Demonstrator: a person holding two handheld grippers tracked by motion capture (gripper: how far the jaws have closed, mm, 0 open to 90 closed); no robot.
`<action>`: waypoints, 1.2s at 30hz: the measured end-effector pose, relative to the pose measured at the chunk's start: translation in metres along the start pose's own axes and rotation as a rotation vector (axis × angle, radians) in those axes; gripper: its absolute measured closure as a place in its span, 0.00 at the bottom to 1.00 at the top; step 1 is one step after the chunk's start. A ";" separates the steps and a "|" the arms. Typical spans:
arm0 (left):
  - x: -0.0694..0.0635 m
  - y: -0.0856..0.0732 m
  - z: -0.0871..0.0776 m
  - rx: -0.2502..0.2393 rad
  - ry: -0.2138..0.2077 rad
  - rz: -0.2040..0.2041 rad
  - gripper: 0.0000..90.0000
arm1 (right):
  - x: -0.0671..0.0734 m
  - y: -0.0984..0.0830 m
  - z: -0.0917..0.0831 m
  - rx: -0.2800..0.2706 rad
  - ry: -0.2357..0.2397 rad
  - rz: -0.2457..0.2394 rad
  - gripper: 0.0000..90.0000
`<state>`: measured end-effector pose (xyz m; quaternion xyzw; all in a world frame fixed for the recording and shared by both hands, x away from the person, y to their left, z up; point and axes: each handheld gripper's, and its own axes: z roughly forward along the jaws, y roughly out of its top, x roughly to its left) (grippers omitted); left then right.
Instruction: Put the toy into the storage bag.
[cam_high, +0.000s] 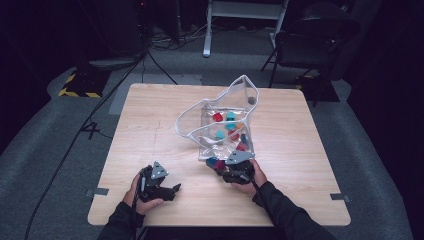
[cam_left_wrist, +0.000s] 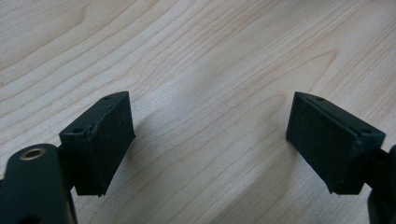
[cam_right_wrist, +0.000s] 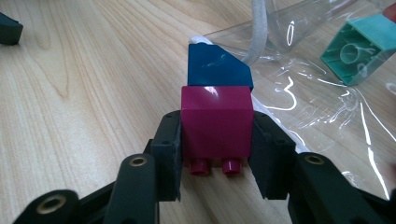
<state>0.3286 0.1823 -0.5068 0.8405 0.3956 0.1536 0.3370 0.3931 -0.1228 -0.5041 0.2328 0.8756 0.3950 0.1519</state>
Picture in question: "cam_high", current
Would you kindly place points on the clear plastic bag white trim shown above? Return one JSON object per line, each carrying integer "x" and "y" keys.
{"x": 210, "y": 146}

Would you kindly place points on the pink toy block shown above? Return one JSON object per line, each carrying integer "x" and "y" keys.
{"x": 241, "y": 146}

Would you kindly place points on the grey tape piece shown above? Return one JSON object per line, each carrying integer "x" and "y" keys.
{"x": 100, "y": 191}
{"x": 340, "y": 197}

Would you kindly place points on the black chair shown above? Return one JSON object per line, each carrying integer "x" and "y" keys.
{"x": 306, "y": 46}

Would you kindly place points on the teal toy block white dots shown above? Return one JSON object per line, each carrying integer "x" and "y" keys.
{"x": 230, "y": 126}

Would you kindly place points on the dark blue toy block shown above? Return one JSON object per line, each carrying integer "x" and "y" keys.
{"x": 211, "y": 162}

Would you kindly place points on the black base yellow striped edge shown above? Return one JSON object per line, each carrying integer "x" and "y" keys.
{"x": 83, "y": 83}
{"x": 320, "y": 91}

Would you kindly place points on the black equipment stand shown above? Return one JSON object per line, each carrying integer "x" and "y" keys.
{"x": 116, "y": 30}

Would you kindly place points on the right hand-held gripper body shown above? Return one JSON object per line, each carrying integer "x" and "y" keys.
{"x": 240, "y": 173}

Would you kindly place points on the long blue toy block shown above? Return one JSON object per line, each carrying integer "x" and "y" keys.
{"x": 244, "y": 138}

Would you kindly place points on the person's right hand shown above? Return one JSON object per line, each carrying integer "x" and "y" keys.
{"x": 258, "y": 178}

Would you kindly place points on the white desk frame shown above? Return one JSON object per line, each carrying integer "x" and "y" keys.
{"x": 207, "y": 33}

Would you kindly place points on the person's left hand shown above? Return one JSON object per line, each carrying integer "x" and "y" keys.
{"x": 131, "y": 198}

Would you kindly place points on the small cyan toy block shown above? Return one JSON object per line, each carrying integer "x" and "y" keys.
{"x": 230, "y": 116}

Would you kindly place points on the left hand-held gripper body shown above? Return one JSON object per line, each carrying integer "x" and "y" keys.
{"x": 151, "y": 183}

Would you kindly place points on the orange toy block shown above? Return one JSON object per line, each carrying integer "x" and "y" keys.
{"x": 239, "y": 126}

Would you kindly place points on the magenta toy block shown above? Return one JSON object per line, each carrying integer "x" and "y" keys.
{"x": 219, "y": 164}

